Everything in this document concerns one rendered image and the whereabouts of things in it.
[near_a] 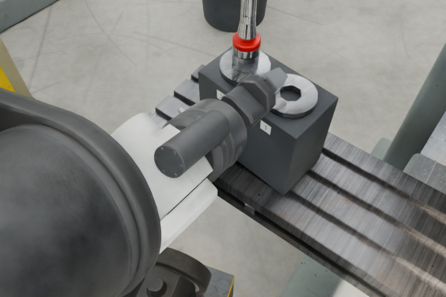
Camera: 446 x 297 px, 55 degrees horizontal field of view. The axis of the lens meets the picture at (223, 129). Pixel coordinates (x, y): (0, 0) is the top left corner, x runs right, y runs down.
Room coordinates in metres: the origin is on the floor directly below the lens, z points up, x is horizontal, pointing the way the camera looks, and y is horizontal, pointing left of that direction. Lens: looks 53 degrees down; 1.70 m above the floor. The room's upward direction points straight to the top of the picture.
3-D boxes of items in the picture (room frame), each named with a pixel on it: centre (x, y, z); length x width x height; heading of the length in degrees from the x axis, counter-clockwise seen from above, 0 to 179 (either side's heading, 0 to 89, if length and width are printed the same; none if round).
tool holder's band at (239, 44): (0.55, -0.04, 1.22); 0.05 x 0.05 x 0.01
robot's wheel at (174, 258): (0.41, 0.13, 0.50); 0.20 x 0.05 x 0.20; 70
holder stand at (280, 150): (0.51, -0.08, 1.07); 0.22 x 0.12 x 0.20; 47
